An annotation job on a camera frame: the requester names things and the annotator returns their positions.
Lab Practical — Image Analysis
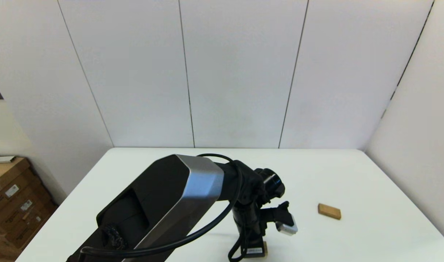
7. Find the rectangular wooden building block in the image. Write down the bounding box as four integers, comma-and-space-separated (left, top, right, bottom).
318, 203, 342, 220

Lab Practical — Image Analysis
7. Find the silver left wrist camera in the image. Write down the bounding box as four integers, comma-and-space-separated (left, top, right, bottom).
275, 214, 299, 236

